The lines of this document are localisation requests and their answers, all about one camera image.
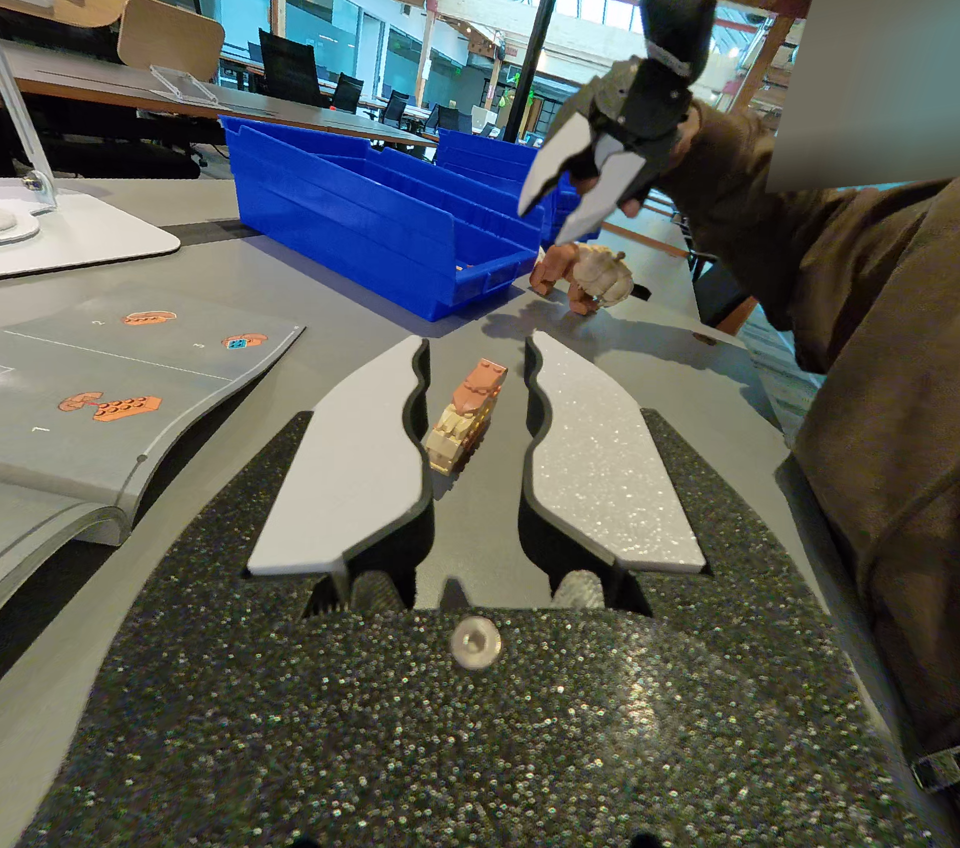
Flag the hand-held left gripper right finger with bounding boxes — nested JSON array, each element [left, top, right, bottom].
[[519, 332, 708, 600]]

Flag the wooden post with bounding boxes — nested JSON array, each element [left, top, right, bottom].
[[731, 11, 798, 114]]

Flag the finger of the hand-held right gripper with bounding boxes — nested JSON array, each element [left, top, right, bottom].
[[555, 146, 648, 246], [519, 111, 601, 219]]

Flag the blue plastic bin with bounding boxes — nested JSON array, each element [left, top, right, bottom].
[[219, 115, 543, 323], [436, 128, 601, 245]]

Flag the person's brown jacket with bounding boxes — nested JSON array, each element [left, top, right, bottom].
[[765, 176, 960, 797]]

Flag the clear plastic holder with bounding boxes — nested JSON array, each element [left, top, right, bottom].
[[150, 65, 219, 107]]

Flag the long wooden table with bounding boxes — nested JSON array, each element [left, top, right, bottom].
[[0, 38, 440, 148]]

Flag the black pole stand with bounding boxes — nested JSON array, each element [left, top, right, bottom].
[[501, 0, 590, 144]]

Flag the grey desk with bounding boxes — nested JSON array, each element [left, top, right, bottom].
[[0, 176, 924, 848]]

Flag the person's right forearm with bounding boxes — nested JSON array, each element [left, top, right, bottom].
[[663, 100, 841, 354]]

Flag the toy brick animal figure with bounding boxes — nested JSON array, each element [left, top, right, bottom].
[[529, 242, 652, 317]]

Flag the person's right hand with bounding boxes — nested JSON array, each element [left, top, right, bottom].
[[616, 101, 702, 219]]

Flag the white monitor stand base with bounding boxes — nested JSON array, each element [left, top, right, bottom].
[[0, 179, 183, 279]]

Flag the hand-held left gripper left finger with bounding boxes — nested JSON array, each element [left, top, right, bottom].
[[246, 334, 436, 611]]

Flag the brown toy brick assembly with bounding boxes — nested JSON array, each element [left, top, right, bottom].
[[425, 358, 510, 476]]

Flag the black office chair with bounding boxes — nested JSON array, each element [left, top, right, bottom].
[[258, 28, 324, 108]]

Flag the grey instruction booklet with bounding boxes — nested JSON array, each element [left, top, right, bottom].
[[0, 281, 307, 605]]

